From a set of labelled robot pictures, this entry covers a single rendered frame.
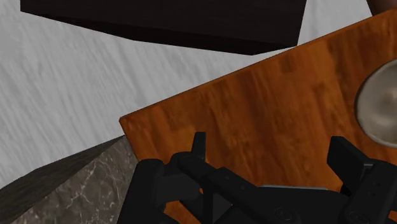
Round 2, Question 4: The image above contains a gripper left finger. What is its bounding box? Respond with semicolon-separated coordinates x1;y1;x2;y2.
117;131;299;224

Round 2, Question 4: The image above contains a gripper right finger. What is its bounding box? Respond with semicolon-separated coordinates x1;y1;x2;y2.
326;136;397;224

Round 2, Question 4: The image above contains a brown wooden table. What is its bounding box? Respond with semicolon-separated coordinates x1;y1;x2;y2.
118;8;397;224

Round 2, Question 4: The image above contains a grey metal bowl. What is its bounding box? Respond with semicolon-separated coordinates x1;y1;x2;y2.
354;59;397;146

